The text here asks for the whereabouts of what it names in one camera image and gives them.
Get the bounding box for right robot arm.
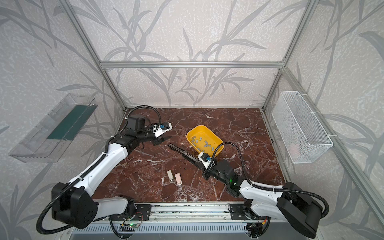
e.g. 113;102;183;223
203;161;329;239

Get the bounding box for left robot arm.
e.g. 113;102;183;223
36;117;173;235

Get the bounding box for staple strips in tray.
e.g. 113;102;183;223
191;136;214;156

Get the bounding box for yellow plastic tray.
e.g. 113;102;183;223
186;125;223;157

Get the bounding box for pink object in basket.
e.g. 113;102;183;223
288;144;301;160

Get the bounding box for green circuit board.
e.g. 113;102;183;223
118;223;141;233

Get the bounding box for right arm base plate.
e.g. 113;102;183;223
228;204;252;221

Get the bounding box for aluminium front rail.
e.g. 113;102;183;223
62;201;316;224

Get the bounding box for clear plastic wall shelf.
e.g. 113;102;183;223
9;94;98;163

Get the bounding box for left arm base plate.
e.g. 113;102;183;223
123;204;152;221

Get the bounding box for white wire basket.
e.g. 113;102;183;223
272;91;333;164

